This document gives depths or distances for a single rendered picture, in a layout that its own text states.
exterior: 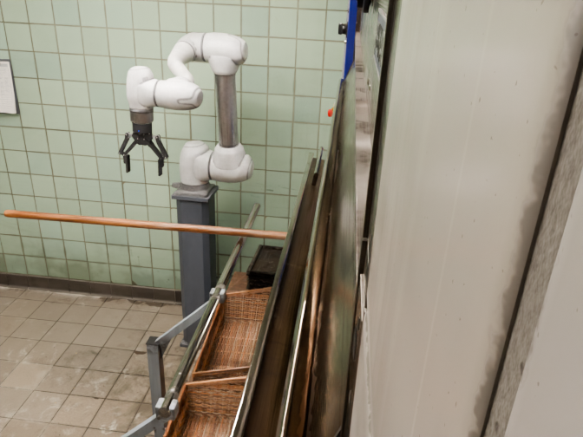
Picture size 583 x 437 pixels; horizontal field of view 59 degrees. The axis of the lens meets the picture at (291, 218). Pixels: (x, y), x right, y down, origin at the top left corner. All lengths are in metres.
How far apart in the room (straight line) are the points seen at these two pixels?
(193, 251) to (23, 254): 1.49
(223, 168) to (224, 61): 0.55
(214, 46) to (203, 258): 1.16
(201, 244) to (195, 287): 0.29
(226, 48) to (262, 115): 0.69
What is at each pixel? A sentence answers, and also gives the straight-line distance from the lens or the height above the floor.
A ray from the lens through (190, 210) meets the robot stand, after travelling 2.84.
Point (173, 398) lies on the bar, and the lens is 1.29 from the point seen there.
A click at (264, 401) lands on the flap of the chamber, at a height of 1.41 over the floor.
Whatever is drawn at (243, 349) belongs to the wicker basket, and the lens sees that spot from 2.34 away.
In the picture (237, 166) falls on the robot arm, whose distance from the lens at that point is 2.68.
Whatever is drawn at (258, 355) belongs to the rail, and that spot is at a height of 1.43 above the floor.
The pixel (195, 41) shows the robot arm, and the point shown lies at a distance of 2.53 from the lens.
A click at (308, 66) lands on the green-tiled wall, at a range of 2.98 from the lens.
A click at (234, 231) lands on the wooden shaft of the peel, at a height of 1.20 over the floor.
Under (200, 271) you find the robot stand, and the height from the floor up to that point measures 0.54.
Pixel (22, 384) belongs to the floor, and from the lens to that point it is 3.31.
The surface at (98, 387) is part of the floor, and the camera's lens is 3.16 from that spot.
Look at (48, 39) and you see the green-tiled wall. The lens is 3.43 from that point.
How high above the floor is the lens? 2.05
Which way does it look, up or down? 24 degrees down
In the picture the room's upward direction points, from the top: 3 degrees clockwise
